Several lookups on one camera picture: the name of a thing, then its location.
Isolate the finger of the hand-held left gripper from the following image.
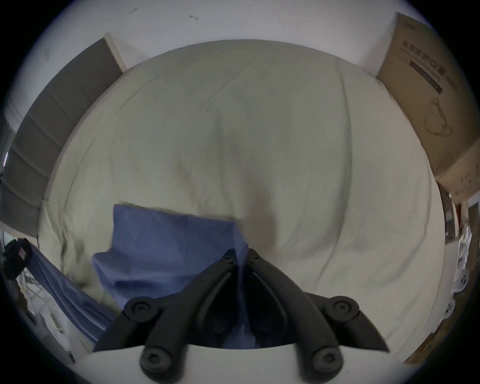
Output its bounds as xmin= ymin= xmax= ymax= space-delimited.
xmin=2 ymin=239 xmax=31 ymax=281

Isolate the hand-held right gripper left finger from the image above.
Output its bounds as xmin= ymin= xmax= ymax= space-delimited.
xmin=93 ymin=250 xmax=238 ymax=373

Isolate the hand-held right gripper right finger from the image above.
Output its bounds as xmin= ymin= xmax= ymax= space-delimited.
xmin=244 ymin=248 xmax=391 ymax=374

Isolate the dark blue shirt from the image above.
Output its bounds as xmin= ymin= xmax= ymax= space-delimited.
xmin=19 ymin=203 xmax=263 ymax=350

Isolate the grey padded headboard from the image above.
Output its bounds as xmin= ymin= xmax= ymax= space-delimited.
xmin=0 ymin=37 xmax=124 ymax=238

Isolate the brown cardboard carton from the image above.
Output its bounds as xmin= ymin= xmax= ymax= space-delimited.
xmin=376 ymin=12 xmax=480 ymax=205

